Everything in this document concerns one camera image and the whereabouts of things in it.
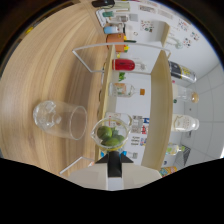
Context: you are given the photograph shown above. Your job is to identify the glass measuring cup with limes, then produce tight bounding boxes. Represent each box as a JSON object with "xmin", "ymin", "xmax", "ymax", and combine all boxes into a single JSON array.
[{"xmin": 90, "ymin": 120, "xmax": 132, "ymax": 178}]

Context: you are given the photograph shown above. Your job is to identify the clear bottle green cap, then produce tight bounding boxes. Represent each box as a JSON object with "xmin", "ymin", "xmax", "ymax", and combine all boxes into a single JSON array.
[{"xmin": 166, "ymin": 143, "xmax": 183, "ymax": 157}]

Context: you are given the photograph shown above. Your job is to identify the clear glass tumbler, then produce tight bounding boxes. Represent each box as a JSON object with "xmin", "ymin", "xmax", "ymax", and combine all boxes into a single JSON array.
[{"xmin": 32, "ymin": 99, "xmax": 89, "ymax": 141}]

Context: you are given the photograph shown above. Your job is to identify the wooden two-tier shelf rack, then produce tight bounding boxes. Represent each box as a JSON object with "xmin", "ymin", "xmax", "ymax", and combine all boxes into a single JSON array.
[{"xmin": 59, "ymin": 43, "xmax": 175, "ymax": 177}]

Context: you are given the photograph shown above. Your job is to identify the clear bottle orange cap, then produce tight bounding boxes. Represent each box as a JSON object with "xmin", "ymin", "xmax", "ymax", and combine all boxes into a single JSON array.
[{"xmin": 108, "ymin": 82, "xmax": 146, "ymax": 98}]

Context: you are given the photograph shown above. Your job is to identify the glass jar cork lid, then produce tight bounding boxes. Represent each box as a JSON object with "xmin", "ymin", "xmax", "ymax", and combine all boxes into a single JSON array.
[{"xmin": 171, "ymin": 83, "xmax": 200, "ymax": 104}]

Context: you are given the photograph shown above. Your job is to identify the red liquid bottle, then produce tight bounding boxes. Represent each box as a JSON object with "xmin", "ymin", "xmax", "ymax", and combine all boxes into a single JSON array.
[{"xmin": 111, "ymin": 58, "xmax": 148, "ymax": 72}]

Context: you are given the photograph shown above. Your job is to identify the orange basket with fruit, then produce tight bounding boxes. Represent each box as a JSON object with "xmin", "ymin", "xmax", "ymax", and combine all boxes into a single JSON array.
[{"xmin": 106, "ymin": 33, "xmax": 129, "ymax": 53}]

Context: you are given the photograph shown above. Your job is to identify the white vase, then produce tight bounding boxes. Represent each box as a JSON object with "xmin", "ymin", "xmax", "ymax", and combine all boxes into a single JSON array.
[{"xmin": 166, "ymin": 36, "xmax": 184, "ymax": 50}]

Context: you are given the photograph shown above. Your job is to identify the white kitchen appliance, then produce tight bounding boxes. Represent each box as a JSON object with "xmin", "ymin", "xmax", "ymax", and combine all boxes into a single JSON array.
[{"xmin": 114, "ymin": 14, "xmax": 132, "ymax": 34}]

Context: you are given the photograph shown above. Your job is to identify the white tray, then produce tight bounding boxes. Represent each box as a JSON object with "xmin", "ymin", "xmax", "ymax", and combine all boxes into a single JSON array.
[{"xmin": 96, "ymin": 9, "xmax": 116, "ymax": 28}]

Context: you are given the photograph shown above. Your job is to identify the black bag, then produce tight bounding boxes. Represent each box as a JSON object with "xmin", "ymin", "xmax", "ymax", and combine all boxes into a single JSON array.
[{"xmin": 91, "ymin": 0, "xmax": 116, "ymax": 8}]

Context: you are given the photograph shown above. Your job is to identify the grey wall poster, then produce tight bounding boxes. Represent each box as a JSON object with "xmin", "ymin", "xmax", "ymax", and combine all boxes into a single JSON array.
[
  {"xmin": 131, "ymin": 124, "xmax": 142, "ymax": 134},
  {"xmin": 131, "ymin": 115, "xmax": 143, "ymax": 125},
  {"xmin": 131, "ymin": 135, "xmax": 141, "ymax": 147}
]

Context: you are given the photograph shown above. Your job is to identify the wooden wall shelf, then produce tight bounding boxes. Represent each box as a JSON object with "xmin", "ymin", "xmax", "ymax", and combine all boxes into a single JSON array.
[{"xmin": 161, "ymin": 21, "xmax": 178, "ymax": 48}]

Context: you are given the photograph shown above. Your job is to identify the colourful wall sticker cluster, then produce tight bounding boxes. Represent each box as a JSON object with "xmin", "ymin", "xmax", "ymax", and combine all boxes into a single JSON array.
[{"xmin": 139, "ymin": 20, "xmax": 155, "ymax": 33}]

